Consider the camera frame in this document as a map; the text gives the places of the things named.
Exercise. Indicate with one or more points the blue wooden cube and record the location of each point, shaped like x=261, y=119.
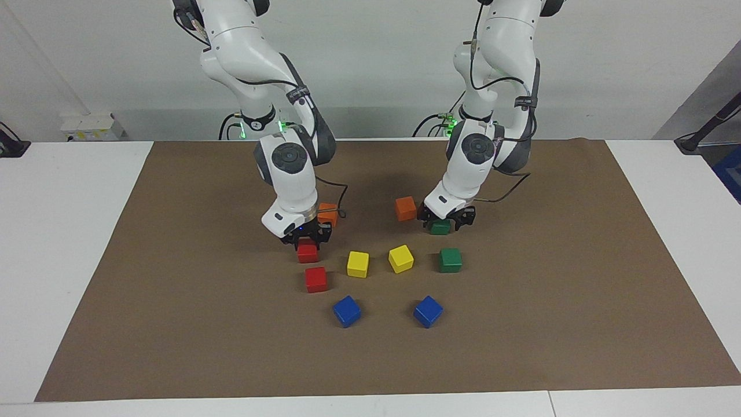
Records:
x=347, y=311
x=428, y=311

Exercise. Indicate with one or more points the black clamp base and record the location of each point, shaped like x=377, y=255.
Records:
x=11, y=146

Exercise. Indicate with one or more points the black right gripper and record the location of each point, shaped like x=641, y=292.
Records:
x=307, y=233

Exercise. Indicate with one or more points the yellow wooden cube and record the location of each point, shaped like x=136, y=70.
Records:
x=400, y=259
x=358, y=264

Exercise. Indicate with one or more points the red wooden cube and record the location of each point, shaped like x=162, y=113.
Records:
x=307, y=253
x=316, y=280

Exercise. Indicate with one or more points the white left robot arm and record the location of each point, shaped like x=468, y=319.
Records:
x=509, y=40

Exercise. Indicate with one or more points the orange wooden cube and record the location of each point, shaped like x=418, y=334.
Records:
x=330, y=215
x=405, y=208

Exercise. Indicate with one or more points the white power strip box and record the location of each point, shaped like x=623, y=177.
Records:
x=92, y=127

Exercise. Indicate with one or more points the green wooden cube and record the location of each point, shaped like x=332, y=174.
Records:
x=450, y=260
x=440, y=228

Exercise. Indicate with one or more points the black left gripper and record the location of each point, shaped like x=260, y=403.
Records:
x=446, y=215

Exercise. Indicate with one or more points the brown table mat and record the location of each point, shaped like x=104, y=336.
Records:
x=231, y=347

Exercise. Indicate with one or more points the green lit connector plug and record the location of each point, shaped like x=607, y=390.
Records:
x=282, y=124
x=447, y=121

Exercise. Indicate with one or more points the black stand leg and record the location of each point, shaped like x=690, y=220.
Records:
x=709, y=124

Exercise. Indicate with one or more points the blue box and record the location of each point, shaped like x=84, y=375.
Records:
x=730, y=174

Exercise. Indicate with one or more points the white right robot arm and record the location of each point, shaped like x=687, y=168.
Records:
x=243, y=52

